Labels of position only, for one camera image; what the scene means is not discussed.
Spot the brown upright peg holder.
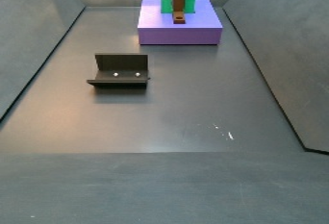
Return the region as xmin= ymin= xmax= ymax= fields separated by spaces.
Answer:
xmin=172 ymin=0 xmax=184 ymax=24

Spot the green block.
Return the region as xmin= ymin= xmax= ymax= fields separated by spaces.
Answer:
xmin=160 ymin=0 xmax=195 ymax=13

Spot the purple board block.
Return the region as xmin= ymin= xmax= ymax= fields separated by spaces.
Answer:
xmin=137 ymin=0 xmax=222 ymax=45

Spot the black angle bracket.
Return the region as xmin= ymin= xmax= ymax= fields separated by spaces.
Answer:
xmin=85 ymin=53 xmax=148 ymax=87

